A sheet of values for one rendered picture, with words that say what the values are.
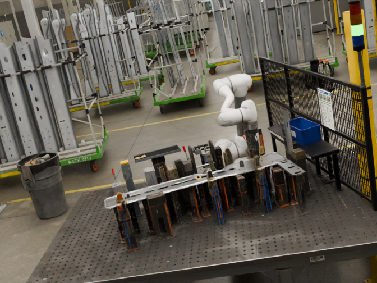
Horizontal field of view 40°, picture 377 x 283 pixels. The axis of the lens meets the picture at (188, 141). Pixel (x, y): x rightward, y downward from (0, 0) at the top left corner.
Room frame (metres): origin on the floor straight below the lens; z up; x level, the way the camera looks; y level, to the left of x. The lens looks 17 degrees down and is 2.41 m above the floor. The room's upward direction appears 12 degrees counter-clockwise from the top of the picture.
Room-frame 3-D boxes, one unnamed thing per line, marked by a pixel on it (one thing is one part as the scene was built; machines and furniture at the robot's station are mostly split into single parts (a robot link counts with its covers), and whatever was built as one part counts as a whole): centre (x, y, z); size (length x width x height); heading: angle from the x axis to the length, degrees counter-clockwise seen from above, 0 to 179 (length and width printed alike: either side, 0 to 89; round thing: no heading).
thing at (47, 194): (6.05, 1.82, 0.36); 0.54 x 0.50 x 0.73; 173
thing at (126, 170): (3.86, 0.52, 0.92); 0.08 x 0.08 x 0.44; 9
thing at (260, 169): (3.46, -0.45, 0.87); 0.12 x 0.09 x 0.35; 9
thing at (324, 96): (3.66, -1.04, 1.30); 0.23 x 0.02 x 0.31; 9
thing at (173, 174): (3.73, 0.17, 0.89); 0.13 x 0.11 x 0.38; 9
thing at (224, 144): (4.32, -0.29, 0.91); 0.18 x 0.16 x 0.22; 104
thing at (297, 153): (3.59, -0.77, 0.88); 0.08 x 0.08 x 0.36; 9
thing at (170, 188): (3.59, 0.00, 1.00); 1.38 x 0.22 x 0.02; 99
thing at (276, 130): (3.94, -0.87, 1.02); 0.90 x 0.22 x 0.03; 9
